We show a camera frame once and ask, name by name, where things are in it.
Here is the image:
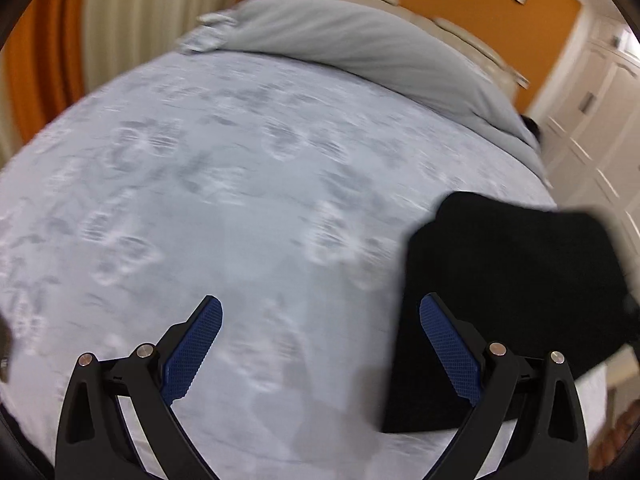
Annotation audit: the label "cream pleated curtain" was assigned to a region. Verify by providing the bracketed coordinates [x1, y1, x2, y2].
[80, 0, 248, 96]

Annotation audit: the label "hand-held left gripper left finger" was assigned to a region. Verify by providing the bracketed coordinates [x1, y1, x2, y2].
[54, 295, 223, 480]

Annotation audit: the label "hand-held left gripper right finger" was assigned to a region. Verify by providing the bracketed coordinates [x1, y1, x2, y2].
[419, 294, 590, 480]

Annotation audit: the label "orange curtain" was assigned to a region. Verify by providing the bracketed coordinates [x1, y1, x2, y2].
[0, 0, 91, 161]

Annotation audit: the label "white printed cloth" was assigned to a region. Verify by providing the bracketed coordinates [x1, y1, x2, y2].
[177, 11, 240, 56]

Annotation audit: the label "black pants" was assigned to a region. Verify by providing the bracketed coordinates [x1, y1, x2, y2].
[381, 191, 640, 434]

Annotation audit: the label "bed with butterfly sheet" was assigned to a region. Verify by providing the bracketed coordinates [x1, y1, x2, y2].
[0, 35, 608, 480]

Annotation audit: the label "white wardrobe doors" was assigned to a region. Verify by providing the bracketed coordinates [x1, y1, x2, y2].
[527, 7, 640, 271]

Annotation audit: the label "grey duvet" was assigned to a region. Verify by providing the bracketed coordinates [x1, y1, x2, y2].
[220, 0, 553, 191]

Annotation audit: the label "beige padded headboard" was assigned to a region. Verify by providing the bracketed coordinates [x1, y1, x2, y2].
[280, 0, 531, 96]

